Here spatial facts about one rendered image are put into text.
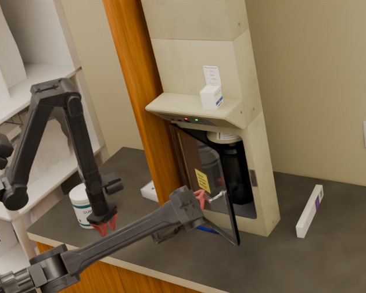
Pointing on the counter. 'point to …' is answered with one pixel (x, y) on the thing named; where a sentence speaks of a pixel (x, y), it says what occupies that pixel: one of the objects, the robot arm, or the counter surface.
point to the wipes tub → (81, 205)
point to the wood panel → (144, 92)
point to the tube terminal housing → (221, 46)
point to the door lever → (212, 197)
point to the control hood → (185, 110)
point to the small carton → (211, 97)
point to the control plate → (187, 119)
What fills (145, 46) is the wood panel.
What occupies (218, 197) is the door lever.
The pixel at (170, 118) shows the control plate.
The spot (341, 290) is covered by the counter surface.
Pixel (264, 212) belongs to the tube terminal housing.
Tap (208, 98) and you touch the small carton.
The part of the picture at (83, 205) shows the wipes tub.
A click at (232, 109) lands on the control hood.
